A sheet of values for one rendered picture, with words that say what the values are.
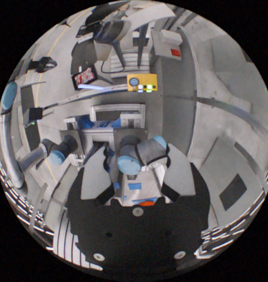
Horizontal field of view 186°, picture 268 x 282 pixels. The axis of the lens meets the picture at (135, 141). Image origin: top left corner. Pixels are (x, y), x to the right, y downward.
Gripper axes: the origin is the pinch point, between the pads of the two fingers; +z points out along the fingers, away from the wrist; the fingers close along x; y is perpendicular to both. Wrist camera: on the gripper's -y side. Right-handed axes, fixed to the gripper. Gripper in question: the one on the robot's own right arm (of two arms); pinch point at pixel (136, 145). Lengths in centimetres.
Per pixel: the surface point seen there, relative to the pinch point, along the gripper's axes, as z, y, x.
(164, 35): 51, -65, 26
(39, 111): 38, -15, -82
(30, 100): 83, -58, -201
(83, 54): 30, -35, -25
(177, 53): 60, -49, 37
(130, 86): 40.8, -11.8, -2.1
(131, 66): 140, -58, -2
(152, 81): 40.8, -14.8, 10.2
